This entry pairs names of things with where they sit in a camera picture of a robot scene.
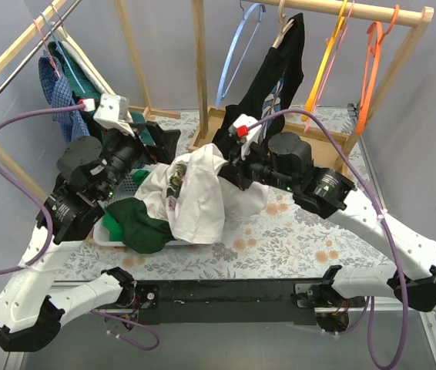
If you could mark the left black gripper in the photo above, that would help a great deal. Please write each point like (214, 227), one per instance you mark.
(150, 141)

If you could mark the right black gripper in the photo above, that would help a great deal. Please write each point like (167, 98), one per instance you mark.
(232, 174)

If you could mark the white t shirt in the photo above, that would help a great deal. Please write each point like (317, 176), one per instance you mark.
(188, 200)

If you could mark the white plastic basket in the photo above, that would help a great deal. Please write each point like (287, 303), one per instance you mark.
(121, 192)

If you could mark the black t shirt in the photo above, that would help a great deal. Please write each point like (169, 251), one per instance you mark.
(274, 86)

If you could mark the dark green t shirt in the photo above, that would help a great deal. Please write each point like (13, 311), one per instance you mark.
(143, 234)

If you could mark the pink wire hanger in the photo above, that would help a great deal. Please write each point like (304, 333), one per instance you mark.
(333, 55)

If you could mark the yellow hanger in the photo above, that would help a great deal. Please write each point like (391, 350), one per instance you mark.
(309, 105)

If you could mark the wooden hanger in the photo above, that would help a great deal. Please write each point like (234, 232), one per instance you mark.
(284, 24)

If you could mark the orange hanger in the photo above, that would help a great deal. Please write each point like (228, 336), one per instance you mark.
(375, 38)

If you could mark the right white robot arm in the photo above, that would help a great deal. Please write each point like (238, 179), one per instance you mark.
(288, 165)

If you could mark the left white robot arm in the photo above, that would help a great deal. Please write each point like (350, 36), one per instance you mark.
(90, 171)

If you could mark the blue checked shirt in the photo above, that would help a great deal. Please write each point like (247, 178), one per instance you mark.
(58, 94)

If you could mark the cream plastic hanger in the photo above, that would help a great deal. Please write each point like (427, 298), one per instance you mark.
(87, 61)

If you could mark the pink hanger on left rack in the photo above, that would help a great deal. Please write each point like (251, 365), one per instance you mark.
(44, 42)

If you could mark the left wooden clothes rack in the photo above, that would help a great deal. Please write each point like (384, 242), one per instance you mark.
(28, 35)

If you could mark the dark green ruffled garment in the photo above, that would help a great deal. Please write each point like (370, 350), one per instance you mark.
(91, 91)

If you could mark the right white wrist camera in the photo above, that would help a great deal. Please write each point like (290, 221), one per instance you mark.
(244, 131)

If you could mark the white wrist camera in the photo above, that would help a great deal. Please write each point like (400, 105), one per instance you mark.
(244, 131)
(113, 113)

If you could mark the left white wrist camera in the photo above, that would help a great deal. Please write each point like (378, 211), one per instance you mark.
(113, 113)

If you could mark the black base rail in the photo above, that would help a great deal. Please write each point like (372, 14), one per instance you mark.
(288, 300)

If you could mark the blue wire hanger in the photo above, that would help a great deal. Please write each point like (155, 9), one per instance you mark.
(61, 51)

